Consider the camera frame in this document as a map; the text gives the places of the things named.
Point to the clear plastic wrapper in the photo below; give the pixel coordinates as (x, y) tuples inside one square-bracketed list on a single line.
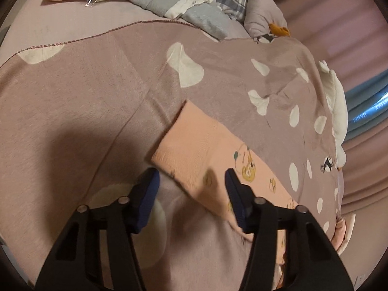
[(90, 0)]

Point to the mauve white-spotted blanket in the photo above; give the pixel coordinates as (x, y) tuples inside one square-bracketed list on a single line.
[(91, 97)]

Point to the white goose plush toy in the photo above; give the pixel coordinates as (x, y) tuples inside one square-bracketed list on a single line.
[(338, 103)]

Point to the mauve printed pillow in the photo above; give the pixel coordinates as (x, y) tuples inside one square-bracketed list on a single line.
[(260, 15)]

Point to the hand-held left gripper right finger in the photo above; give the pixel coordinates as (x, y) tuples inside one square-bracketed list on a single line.
[(235, 200)]

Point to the folded pink garment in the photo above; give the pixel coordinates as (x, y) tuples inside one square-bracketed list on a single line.
[(342, 233)]

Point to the small white cloth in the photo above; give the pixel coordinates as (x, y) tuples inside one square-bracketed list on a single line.
[(182, 6)]

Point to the blue curtain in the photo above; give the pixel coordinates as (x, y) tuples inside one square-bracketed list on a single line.
[(360, 121)]

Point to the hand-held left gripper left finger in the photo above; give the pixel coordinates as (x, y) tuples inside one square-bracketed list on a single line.
[(148, 200)]

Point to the light blue cloth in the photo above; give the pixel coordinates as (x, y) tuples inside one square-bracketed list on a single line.
[(206, 20)]

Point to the mauve bed sheet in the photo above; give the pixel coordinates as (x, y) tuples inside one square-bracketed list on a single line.
[(60, 21)]

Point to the pink curtain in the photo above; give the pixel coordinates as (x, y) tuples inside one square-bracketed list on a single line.
[(333, 21)]

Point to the peach cartoon print garment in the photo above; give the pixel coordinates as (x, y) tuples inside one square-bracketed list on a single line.
[(197, 139)]

